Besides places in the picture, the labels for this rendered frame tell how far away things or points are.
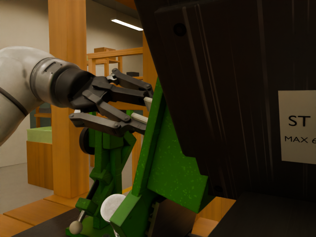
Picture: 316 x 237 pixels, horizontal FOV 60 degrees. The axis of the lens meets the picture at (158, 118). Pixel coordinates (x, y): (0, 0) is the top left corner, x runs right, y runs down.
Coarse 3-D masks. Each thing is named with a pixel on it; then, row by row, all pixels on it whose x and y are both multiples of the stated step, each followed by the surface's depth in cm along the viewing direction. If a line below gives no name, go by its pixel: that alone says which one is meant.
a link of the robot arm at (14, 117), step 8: (0, 96) 50; (0, 104) 50; (8, 104) 50; (0, 112) 49; (8, 112) 50; (16, 112) 52; (0, 120) 49; (8, 120) 51; (16, 120) 53; (0, 128) 50; (8, 128) 51; (16, 128) 54; (0, 136) 50; (8, 136) 53; (0, 144) 52
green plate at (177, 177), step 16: (160, 96) 30; (160, 112) 31; (160, 128) 32; (144, 144) 31; (160, 144) 32; (176, 144) 31; (144, 160) 31; (160, 160) 32; (176, 160) 31; (192, 160) 30; (144, 176) 32; (160, 176) 32; (176, 176) 31; (192, 176) 30; (208, 176) 29; (144, 192) 33; (160, 192) 32; (176, 192) 31; (192, 192) 30; (192, 208) 30
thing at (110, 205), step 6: (108, 198) 36; (114, 198) 35; (120, 198) 35; (102, 204) 35; (108, 204) 35; (114, 204) 35; (102, 210) 35; (108, 210) 34; (114, 210) 34; (102, 216) 34; (108, 216) 34; (108, 222) 34
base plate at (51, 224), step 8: (56, 216) 75; (64, 216) 75; (72, 216) 75; (88, 216) 75; (40, 224) 70; (48, 224) 70; (56, 224) 70; (64, 224) 70; (24, 232) 66; (32, 232) 66; (40, 232) 66; (48, 232) 66; (56, 232) 66; (64, 232) 66
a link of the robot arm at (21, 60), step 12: (12, 48) 56; (24, 48) 55; (36, 48) 57; (0, 60) 54; (12, 60) 52; (24, 60) 52; (36, 60) 52; (0, 72) 51; (12, 72) 51; (24, 72) 52; (0, 84) 50; (12, 84) 51; (24, 84) 52; (12, 96) 51; (24, 96) 52; (24, 108) 53
